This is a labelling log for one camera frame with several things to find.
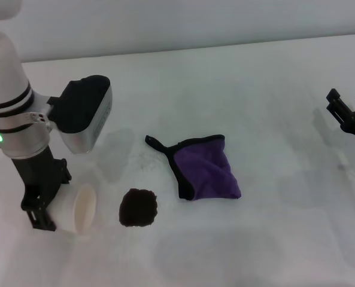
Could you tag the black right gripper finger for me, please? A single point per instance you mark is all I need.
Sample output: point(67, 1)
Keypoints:
point(337, 106)

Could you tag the white paper cup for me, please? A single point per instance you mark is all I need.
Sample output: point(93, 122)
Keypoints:
point(84, 209)

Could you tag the black water stain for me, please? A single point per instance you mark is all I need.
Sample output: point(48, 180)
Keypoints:
point(138, 207)

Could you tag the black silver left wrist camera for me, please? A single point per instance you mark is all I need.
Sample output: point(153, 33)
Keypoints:
point(81, 107)

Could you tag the purple rag with black trim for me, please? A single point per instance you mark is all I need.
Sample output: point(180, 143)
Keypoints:
point(207, 170)

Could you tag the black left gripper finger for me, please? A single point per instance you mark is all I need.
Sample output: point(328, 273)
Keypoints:
point(42, 219)
point(64, 172)

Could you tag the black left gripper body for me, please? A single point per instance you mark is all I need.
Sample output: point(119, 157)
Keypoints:
point(36, 179)

